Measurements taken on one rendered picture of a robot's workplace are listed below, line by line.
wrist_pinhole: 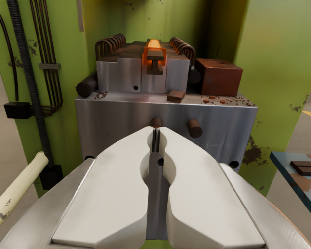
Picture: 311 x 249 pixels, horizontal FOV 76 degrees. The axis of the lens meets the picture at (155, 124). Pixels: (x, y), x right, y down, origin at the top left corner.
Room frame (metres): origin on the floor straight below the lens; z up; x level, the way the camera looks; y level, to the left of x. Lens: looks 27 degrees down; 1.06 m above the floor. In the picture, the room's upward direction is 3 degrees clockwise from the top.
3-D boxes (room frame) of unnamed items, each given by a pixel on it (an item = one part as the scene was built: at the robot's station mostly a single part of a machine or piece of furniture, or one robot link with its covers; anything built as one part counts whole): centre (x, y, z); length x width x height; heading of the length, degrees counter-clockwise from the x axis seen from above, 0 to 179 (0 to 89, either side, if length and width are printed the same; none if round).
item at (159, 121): (0.36, 0.00, 0.87); 0.04 x 0.03 x 0.03; 2
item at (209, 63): (0.51, -0.14, 0.95); 0.12 x 0.09 x 0.07; 2
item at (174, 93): (0.41, -0.04, 0.92); 0.04 x 0.03 x 0.01; 163
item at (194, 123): (0.36, -0.08, 0.87); 0.04 x 0.03 x 0.03; 2
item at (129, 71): (0.65, 0.04, 0.96); 0.42 x 0.20 x 0.09; 2
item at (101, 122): (0.66, -0.01, 0.69); 0.56 x 0.38 x 0.45; 2
